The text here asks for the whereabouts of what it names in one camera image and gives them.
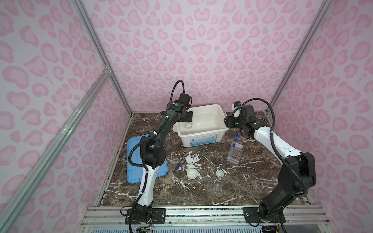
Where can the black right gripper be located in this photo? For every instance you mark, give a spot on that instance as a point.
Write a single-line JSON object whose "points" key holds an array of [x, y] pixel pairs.
{"points": [[229, 122]]}

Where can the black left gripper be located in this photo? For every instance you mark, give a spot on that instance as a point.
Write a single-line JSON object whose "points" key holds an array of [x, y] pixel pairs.
{"points": [[189, 118]]}

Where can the clear glass beaker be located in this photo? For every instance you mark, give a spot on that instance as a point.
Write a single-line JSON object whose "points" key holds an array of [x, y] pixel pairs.
{"points": [[187, 125]]}

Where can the clear test tube rack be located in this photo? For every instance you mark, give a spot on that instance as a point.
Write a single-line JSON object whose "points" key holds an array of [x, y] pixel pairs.
{"points": [[234, 155]]}

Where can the clear round dish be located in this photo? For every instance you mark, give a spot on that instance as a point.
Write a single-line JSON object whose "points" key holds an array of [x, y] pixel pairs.
{"points": [[216, 188]]}

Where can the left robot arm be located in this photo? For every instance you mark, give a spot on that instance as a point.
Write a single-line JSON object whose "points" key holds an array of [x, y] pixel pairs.
{"points": [[150, 154]]}

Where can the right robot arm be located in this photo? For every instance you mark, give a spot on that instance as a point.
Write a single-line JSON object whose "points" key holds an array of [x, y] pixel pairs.
{"points": [[297, 174]]}

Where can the white plastic storage bin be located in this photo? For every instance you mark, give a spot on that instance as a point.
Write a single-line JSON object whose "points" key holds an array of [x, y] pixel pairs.
{"points": [[208, 126]]}

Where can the blue plastic tweezers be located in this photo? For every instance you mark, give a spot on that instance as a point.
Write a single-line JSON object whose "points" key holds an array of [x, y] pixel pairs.
{"points": [[179, 165]]}

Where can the white funnel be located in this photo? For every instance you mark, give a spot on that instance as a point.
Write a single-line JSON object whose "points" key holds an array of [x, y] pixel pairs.
{"points": [[192, 173]]}

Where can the blue plastic bin lid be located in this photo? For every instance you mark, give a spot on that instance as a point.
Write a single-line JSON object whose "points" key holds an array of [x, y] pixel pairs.
{"points": [[134, 174]]}

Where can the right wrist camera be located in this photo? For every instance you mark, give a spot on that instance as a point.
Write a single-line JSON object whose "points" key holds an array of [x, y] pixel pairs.
{"points": [[236, 109]]}

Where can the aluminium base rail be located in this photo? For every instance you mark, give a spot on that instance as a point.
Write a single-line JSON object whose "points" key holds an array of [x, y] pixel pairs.
{"points": [[308, 218]]}

